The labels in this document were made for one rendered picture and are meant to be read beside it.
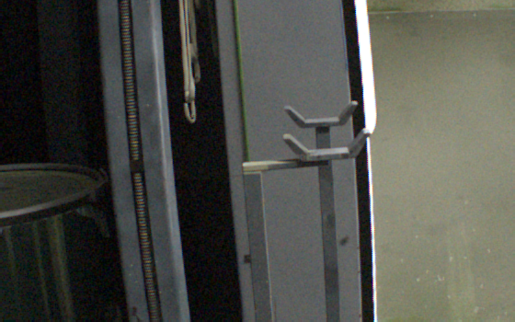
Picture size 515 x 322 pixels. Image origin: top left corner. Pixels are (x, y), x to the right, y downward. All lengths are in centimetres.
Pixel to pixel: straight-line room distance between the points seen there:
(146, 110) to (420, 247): 214
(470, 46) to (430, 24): 15
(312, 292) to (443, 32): 193
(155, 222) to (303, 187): 53
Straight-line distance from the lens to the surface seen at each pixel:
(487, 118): 335
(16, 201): 219
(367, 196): 163
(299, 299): 165
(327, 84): 159
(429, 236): 319
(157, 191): 111
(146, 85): 109
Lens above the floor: 127
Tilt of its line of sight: 10 degrees down
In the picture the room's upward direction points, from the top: 5 degrees counter-clockwise
